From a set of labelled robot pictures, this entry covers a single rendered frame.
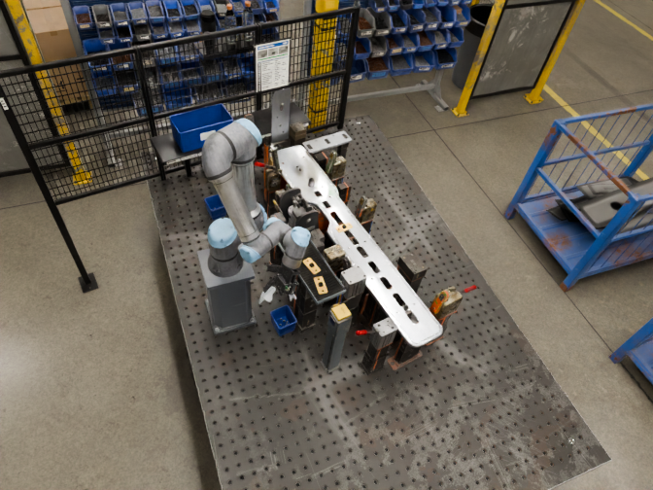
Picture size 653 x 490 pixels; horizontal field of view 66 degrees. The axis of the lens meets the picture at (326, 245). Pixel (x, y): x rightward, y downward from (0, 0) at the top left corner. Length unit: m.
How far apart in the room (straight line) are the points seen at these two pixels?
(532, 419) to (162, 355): 2.08
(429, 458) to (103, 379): 1.92
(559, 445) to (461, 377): 0.49
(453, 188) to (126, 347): 2.82
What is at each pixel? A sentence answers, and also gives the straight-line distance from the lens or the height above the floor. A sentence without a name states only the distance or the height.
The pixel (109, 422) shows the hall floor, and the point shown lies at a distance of 3.17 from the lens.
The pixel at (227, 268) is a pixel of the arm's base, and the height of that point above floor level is 1.15.
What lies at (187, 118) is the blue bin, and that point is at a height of 1.12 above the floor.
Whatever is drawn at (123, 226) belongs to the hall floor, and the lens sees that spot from 3.95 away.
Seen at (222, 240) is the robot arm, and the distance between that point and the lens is 2.02.
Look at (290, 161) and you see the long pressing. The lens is 2.83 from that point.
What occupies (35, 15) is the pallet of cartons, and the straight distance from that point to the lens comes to 4.98.
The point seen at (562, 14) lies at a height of 0.92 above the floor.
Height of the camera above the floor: 2.85
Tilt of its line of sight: 50 degrees down
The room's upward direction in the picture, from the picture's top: 8 degrees clockwise
